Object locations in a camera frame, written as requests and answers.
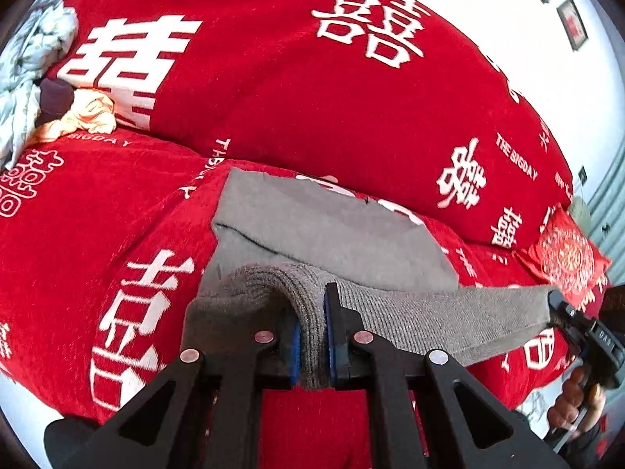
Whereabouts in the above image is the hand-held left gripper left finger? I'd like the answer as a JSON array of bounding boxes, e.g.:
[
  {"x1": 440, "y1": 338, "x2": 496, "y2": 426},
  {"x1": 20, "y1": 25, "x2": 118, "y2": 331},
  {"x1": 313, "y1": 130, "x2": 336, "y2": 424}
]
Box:
[{"x1": 61, "y1": 303, "x2": 300, "y2": 469}]

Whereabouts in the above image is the person's right hand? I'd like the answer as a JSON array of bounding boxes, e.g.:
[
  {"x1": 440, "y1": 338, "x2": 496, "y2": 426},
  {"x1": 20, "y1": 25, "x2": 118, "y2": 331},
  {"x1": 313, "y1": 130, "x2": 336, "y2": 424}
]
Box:
[{"x1": 547, "y1": 367, "x2": 609, "y2": 443}]

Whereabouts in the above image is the cream cloth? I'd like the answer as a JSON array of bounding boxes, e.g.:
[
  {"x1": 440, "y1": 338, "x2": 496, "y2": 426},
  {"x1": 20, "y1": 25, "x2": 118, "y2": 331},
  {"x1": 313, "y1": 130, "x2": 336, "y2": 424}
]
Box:
[{"x1": 36, "y1": 90, "x2": 116, "y2": 141}]

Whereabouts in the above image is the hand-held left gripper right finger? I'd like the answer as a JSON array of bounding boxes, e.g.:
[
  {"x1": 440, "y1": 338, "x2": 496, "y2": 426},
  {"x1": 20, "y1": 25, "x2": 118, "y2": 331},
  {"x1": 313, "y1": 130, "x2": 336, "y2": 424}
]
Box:
[{"x1": 325, "y1": 282, "x2": 571, "y2": 469}]

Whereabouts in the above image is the red embroidered pillow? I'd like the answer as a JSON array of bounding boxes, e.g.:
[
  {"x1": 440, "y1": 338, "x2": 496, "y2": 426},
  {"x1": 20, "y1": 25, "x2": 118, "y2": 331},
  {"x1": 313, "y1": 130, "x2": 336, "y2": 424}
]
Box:
[{"x1": 512, "y1": 204, "x2": 612, "y2": 306}]

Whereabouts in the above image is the small framed wall picture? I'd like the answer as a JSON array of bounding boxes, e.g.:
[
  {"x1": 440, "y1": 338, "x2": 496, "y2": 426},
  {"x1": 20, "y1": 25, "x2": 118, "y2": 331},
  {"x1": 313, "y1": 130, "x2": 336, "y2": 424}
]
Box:
[{"x1": 557, "y1": 0, "x2": 588, "y2": 52}]

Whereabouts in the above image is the pale ribbed curtain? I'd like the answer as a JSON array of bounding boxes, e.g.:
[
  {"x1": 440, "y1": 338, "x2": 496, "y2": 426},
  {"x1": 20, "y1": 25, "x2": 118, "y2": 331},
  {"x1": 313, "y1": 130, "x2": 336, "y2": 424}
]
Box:
[{"x1": 586, "y1": 144, "x2": 625, "y2": 257}]

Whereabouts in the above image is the dark purple cloth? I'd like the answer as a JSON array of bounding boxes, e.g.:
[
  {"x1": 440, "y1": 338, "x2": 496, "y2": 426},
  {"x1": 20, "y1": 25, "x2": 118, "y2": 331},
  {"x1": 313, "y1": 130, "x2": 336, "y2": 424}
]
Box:
[{"x1": 36, "y1": 78, "x2": 75, "y2": 125}]

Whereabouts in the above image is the pale patterned cloth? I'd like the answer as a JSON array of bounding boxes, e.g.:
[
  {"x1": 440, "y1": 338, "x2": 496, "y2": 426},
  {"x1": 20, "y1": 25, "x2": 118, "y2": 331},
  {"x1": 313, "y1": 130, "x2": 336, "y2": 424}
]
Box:
[{"x1": 0, "y1": 0, "x2": 80, "y2": 169}]

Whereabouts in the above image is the grey knit sweater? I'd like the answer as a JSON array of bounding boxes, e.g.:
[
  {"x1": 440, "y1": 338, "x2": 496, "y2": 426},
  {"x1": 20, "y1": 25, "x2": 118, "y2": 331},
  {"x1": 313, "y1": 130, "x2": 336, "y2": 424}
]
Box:
[{"x1": 186, "y1": 167, "x2": 555, "y2": 392}]

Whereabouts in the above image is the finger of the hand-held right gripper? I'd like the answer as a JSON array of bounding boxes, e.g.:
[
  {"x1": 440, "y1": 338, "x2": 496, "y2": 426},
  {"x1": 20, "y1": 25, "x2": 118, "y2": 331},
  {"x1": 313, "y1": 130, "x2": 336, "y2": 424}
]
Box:
[{"x1": 548, "y1": 290, "x2": 595, "y2": 342}]

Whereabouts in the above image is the red wedding blanket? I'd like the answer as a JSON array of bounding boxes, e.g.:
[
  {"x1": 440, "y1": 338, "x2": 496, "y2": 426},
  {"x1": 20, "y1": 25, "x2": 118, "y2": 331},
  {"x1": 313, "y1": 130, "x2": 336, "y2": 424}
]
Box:
[{"x1": 0, "y1": 0, "x2": 612, "y2": 469}]

